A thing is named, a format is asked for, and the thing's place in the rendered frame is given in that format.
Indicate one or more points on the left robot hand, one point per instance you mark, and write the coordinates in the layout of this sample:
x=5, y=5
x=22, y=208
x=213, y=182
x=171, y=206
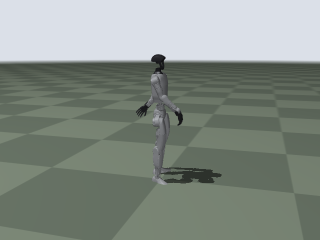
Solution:
x=143, y=109

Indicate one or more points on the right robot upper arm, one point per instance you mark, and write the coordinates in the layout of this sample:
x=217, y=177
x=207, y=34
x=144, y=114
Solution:
x=155, y=81

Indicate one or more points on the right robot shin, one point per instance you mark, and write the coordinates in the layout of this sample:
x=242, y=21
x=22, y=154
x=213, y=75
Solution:
x=157, y=161

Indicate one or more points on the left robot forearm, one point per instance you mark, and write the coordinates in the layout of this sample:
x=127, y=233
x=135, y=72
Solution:
x=150, y=102

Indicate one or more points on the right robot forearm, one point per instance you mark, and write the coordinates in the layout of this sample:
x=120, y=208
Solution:
x=169, y=104

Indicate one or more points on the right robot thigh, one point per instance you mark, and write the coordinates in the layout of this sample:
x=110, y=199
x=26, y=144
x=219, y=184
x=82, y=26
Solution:
x=160, y=133

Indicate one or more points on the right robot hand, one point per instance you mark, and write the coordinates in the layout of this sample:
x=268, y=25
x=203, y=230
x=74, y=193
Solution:
x=180, y=117

